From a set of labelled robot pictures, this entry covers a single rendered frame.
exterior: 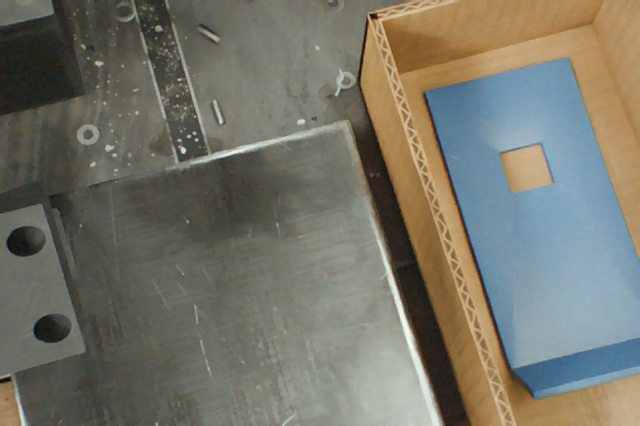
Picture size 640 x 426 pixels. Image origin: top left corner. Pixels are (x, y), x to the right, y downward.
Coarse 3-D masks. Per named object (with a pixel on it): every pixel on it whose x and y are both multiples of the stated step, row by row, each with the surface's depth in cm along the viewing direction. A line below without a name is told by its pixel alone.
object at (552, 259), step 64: (448, 128) 59; (512, 128) 59; (576, 128) 59; (512, 192) 58; (576, 192) 58; (512, 256) 57; (576, 256) 57; (512, 320) 56; (576, 320) 57; (576, 384) 53
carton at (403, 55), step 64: (448, 0) 54; (512, 0) 56; (576, 0) 58; (384, 64) 53; (448, 64) 61; (512, 64) 61; (576, 64) 61; (384, 128) 57; (448, 192) 59; (448, 256) 51; (448, 320) 54; (512, 384) 56
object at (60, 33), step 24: (0, 48) 53; (24, 48) 54; (48, 48) 54; (72, 48) 59; (0, 72) 55; (24, 72) 56; (48, 72) 57; (72, 72) 57; (0, 96) 58; (24, 96) 58; (48, 96) 59; (72, 96) 60
